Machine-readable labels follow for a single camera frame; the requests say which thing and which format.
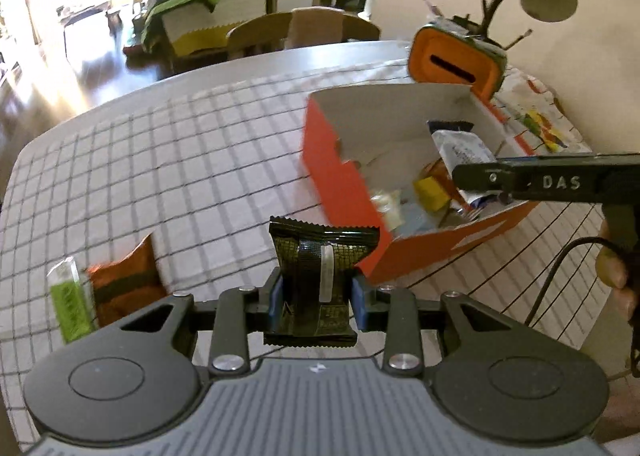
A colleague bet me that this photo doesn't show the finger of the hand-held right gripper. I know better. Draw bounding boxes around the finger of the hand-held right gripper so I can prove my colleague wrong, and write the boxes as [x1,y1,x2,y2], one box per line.
[451,152,605,205]

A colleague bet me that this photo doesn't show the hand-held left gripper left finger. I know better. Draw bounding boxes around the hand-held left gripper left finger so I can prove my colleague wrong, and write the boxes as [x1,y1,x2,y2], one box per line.
[120,269,284,378]

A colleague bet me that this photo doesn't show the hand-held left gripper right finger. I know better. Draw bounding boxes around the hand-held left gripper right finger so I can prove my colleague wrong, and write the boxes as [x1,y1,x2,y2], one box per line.
[351,276,505,379]

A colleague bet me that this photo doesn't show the silver snack packet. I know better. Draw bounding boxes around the silver snack packet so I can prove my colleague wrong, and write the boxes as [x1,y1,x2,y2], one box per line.
[426,120,502,210]

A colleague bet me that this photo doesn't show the yellow snack packet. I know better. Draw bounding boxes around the yellow snack packet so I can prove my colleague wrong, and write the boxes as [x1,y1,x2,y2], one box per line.
[412,175,452,213]

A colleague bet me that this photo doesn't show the dark green snack packet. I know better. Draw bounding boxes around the dark green snack packet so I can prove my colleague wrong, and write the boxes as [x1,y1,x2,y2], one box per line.
[262,216,382,348]

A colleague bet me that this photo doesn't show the grey blue snack packet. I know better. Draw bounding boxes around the grey blue snack packet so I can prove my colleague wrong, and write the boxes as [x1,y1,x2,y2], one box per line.
[399,201,437,238]

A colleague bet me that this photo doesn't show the orange white cardboard box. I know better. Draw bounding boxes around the orange white cardboard box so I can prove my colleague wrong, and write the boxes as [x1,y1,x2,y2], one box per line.
[301,82,542,285]

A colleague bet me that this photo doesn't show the orange brown snack packet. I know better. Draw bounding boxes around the orange brown snack packet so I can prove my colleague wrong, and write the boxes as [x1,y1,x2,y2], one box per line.
[87,232,167,330]

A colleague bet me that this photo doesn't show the green clear snack packet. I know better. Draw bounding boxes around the green clear snack packet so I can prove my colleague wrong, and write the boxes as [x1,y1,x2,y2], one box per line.
[46,256,97,348]

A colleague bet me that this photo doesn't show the person's right hand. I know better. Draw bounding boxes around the person's right hand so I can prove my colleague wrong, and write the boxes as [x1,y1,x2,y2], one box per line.
[595,220,640,333]

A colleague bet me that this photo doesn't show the white printed cloth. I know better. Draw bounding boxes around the white printed cloth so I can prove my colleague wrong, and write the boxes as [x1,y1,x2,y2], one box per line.
[492,68,597,158]

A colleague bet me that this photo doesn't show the clear white candy packet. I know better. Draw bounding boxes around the clear white candy packet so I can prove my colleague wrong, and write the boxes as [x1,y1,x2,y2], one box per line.
[370,189,407,233]

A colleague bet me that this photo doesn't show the orange green slotted container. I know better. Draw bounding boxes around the orange green slotted container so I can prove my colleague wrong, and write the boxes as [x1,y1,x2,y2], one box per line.
[409,21,509,100]

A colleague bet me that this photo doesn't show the white tipped paintbrush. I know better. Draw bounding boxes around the white tipped paintbrush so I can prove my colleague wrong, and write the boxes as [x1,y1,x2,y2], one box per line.
[500,30,534,52]

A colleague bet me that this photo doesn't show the small black device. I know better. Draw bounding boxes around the small black device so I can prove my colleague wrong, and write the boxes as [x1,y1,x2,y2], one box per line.
[452,13,484,33]

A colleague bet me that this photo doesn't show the wooden chair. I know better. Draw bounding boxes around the wooden chair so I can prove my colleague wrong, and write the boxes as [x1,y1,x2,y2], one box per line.
[226,9,382,60]

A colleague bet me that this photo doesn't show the white covered armchair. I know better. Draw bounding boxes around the white covered armchair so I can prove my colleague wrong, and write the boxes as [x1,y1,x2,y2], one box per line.
[160,0,281,60]

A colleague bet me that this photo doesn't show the black cable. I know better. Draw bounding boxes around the black cable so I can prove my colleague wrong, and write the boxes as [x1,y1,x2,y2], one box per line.
[525,236,640,382]

